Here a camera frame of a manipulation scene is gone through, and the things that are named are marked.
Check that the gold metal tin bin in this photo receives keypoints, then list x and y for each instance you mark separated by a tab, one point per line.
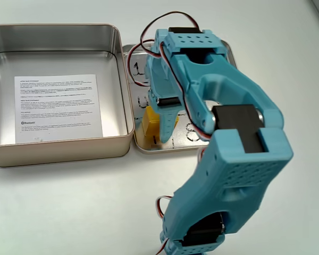
55	156

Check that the metal tin lid with numbers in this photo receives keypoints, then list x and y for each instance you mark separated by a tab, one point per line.
149	144

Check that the white printed paper sheet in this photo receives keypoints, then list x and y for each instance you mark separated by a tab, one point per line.
58	106

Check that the yellow lego block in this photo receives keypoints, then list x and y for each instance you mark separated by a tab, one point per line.
151	122

